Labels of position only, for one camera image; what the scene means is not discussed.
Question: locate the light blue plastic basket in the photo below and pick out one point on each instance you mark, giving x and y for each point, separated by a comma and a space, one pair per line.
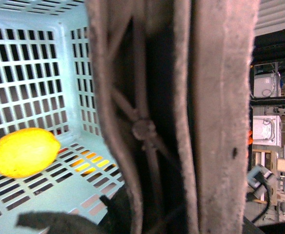
46, 82

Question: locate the yellow lemon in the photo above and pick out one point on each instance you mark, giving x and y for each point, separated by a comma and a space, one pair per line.
26, 152

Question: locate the brown basket handle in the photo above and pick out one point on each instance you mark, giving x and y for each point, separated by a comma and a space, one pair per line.
171, 91

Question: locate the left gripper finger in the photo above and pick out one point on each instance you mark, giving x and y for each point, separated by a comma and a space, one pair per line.
58, 223

